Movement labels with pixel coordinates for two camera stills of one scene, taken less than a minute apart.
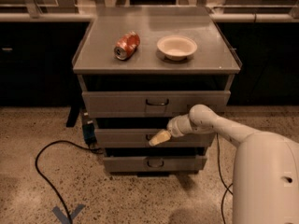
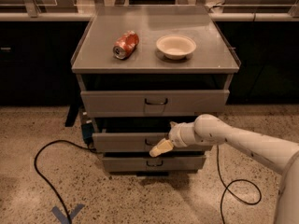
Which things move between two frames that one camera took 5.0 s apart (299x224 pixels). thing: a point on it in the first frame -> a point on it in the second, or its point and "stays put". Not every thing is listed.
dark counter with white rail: [37, 51] stays put
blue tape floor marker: [63, 217] stays put
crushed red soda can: [126, 45] stays put
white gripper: [175, 129] -> [176, 136]
